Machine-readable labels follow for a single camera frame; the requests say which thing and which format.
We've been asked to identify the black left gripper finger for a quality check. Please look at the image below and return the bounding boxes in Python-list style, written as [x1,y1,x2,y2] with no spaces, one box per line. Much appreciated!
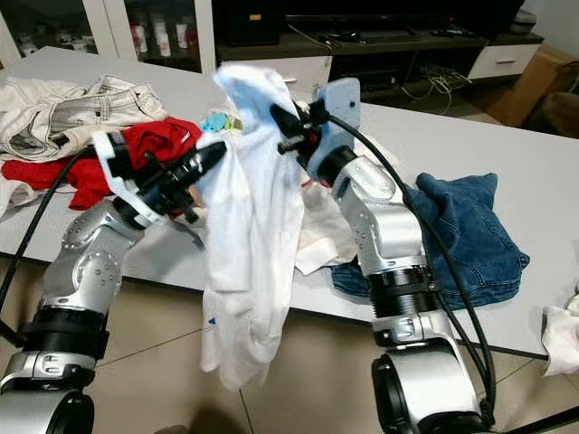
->
[182,155,224,184]
[177,140,230,173]

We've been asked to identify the white tank top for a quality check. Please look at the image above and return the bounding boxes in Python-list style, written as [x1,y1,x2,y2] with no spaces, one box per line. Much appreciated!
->
[197,61,308,392]

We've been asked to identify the small turquoise garment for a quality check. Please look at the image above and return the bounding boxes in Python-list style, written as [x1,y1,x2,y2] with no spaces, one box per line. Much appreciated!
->
[201,110,233,134]

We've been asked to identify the wide white drawer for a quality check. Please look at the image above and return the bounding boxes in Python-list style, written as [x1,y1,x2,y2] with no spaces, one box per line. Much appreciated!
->
[215,56,333,99]

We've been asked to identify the black speaker box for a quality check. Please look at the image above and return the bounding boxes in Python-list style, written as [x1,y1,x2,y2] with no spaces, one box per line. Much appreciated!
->
[213,0,283,48]

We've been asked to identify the cream white t-shirt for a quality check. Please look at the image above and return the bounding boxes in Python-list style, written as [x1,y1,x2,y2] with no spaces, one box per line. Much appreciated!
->
[294,176,367,277]

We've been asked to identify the cream white jeans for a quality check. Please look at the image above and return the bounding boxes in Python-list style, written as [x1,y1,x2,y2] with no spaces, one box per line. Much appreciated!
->
[0,75,170,165]

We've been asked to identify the red sweater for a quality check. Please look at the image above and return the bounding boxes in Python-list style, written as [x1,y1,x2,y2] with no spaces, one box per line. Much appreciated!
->
[0,116,204,212]

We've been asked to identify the dark TV stand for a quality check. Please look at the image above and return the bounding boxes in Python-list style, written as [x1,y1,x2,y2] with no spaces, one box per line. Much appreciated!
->
[213,25,544,102]

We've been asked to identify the white shirt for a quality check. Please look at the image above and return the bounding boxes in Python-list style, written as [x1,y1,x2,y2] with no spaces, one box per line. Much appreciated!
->
[0,176,30,218]

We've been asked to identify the white glass door cabinet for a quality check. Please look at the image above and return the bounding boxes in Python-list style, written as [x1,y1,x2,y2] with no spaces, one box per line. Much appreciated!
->
[0,0,216,75]

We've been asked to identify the blue denim jacket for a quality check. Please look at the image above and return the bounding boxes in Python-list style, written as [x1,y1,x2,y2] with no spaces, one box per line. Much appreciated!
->
[328,172,532,310]

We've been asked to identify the black table leg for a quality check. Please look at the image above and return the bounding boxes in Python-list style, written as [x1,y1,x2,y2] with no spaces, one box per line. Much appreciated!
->
[0,318,26,350]

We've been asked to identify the small white drawer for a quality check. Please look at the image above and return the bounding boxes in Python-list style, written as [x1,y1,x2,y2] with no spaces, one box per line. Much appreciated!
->
[469,41,544,82]

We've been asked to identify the brown cardboard box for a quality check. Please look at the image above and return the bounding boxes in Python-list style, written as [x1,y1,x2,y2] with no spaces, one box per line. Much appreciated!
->
[489,43,579,127]

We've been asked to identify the white cloth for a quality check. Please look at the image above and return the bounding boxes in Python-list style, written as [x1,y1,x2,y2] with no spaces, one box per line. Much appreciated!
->
[541,288,579,377]

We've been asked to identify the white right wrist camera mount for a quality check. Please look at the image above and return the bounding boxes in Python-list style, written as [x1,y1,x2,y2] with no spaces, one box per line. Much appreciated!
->
[303,77,363,182]

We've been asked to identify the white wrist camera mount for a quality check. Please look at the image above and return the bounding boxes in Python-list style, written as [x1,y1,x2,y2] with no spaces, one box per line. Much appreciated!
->
[303,77,363,182]
[92,129,166,229]

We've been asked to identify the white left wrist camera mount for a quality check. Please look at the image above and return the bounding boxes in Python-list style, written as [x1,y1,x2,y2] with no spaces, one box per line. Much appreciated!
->
[92,129,166,229]

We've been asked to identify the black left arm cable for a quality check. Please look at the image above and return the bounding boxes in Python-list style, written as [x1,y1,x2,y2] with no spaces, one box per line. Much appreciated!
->
[0,152,96,313]

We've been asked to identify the tangled white cable bundle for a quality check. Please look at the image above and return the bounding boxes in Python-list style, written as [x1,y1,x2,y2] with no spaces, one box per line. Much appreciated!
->
[403,63,476,102]

